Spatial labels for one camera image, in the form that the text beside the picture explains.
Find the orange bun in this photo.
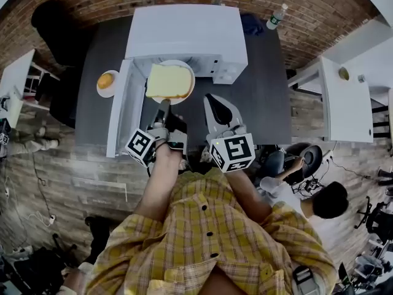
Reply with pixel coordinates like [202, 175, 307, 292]
[97, 73, 114, 90]

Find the blue cloth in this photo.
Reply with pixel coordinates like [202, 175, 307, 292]
[240, 12, 265, 37]

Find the black and white chest device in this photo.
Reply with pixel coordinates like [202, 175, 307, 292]
[291, 265, 314, 286]

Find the white round plate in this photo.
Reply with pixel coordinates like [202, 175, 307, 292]
[147, 59, 197, 106]

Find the clear water bottle green label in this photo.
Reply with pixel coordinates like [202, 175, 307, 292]
[265, 3, 289, 31]

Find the white microwave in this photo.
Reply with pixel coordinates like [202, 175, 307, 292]
[106, 4, 249, 159]

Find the black bag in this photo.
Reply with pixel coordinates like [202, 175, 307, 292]
[14, 246, 78, 295]

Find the black office chair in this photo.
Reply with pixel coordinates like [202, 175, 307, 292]
[354, 195, 393, 243]

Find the yellow plaid shirt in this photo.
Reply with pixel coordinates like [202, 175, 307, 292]
[85, 167, 339, 295]

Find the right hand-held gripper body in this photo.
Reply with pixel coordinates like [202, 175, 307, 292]
[203, 95, 257, 174]

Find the white shelf unit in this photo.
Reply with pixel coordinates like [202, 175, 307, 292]
[0, 49, 61, 129]

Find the person's right forearm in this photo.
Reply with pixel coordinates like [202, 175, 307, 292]
[225, 165, 273, 224]

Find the black round stool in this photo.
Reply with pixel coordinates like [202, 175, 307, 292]
[298, 144, 324, 178]

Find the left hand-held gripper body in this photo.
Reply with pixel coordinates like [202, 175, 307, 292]
[125, 108, 189, 168]

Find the bread slice food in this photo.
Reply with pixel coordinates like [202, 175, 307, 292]
[144, 63, 193, 100]

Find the person's left forearm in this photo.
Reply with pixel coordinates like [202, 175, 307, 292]
[134, 139, 185, 224]

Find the white side table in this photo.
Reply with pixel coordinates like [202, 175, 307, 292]
[287, 55, 375, 144]

